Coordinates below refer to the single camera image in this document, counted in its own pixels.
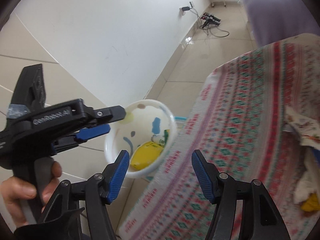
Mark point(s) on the white door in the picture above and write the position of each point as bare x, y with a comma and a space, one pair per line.
37, 50

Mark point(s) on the patterned striped tablecloth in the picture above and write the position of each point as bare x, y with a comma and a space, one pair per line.
237, 130

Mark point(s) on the purple bed blanket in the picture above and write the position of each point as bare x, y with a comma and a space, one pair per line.
275, 10

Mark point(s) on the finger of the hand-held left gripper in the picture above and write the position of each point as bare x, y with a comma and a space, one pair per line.
92, 132
112, 114

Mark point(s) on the yellow crumpled wrapper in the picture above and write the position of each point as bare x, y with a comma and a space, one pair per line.
312, 202

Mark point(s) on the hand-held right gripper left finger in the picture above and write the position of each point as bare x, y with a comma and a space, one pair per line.
118, 177

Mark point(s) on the black wall charger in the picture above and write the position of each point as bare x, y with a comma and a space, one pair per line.
185, 8

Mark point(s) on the black devices on floor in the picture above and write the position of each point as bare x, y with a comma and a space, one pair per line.
211, 18

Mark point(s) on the yellow packet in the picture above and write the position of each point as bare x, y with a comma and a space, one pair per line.
146, 155

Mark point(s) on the white green wrapper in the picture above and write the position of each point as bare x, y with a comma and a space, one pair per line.
165, 136

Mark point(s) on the person's left hand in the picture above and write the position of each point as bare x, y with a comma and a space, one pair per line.
17, 192

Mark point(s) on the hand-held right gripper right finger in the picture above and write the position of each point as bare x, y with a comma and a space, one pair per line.
203, 177

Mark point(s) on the light blue plastic item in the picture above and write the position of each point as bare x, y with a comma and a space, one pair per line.
180, 119

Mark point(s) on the crumpled white tissue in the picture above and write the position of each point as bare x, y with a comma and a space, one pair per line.
306, 185

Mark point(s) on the white printed plastic bucket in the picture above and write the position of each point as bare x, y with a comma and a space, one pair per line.
147, 115

